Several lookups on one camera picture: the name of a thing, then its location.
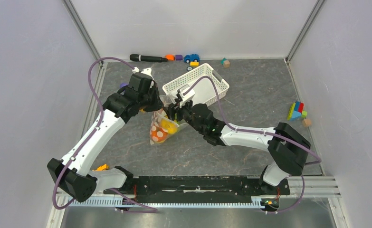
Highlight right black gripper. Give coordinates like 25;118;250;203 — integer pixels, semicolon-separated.
163;98;204;134

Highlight yellow toy lemon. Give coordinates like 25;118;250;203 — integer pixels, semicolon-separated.
160;119;178;134

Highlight white perforated plastic basket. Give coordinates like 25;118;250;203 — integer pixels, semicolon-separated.
162;63;229;106

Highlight clear dotted zip bag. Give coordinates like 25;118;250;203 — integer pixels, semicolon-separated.
149;108;187;145

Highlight orange toy pumpkin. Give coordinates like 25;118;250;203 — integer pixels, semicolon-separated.
150;125;169;144

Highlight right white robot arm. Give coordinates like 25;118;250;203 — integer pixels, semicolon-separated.
164;101;311;194

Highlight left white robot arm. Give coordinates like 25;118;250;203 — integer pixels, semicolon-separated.
47;69;163;202

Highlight black microphone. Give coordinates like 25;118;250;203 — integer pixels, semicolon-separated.
129;54;168;63

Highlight orange toy block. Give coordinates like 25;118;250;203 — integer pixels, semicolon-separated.
165;55;176;61

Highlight purple toy block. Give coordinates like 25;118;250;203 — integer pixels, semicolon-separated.
175;55;183;61

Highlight yellow toy brick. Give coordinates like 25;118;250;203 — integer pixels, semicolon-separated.
190;61;200;67

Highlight blue toy car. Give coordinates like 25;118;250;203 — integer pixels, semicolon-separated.
183;54;200;63

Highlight teal and wood cubes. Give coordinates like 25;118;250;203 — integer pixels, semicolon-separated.
221;58;230;68

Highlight orange yellow building block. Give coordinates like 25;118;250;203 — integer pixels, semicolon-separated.
94;164;109;171

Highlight colourful building block stack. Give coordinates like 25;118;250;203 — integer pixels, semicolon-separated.
287;101;307;120

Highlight wooden cube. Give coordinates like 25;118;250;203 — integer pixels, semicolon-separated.
302;118;312;127

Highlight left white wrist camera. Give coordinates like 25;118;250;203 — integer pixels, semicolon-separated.
132;67;153;79

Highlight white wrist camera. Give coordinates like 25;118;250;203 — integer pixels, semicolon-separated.
176;87;196;107
132;67;153;79

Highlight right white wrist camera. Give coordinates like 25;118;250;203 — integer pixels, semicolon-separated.
176;87;196;107

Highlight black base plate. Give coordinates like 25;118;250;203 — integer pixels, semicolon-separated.
119;176;290;203

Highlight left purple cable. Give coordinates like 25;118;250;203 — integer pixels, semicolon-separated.
52;57;159;214

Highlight purple cable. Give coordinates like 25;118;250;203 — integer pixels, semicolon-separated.
52;57;159;214
182;75;322;215

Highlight white cable duct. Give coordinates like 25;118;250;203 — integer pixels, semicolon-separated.
70;195;274;209

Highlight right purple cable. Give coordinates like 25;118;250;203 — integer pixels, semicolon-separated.
182;75;322;215

